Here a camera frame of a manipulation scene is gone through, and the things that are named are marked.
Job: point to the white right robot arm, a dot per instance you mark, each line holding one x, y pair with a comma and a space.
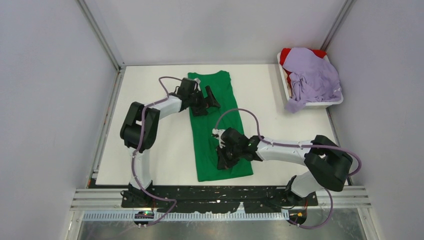
327, 166

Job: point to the lavender t-shirt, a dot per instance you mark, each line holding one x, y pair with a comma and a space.
313, 79

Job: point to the white plastic laundry basket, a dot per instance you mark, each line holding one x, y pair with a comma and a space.
286, 91

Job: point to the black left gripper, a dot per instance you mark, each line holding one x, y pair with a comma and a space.
210, 100

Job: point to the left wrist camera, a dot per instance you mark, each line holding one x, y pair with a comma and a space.
187, 87

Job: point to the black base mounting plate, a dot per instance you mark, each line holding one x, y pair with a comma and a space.
214, 199

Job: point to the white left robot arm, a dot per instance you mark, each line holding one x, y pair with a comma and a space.
140, 127

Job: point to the red t-shirt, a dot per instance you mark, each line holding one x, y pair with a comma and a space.
285, 52

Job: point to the aluminium frame rail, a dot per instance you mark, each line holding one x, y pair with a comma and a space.
97, 22

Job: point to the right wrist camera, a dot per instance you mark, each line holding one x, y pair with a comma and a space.
232, 137

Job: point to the green t-shirt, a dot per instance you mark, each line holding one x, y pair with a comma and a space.
206, 158

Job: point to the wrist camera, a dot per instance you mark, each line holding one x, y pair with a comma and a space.
232, 137
187, 87

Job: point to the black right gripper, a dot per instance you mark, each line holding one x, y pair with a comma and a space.
222, 162

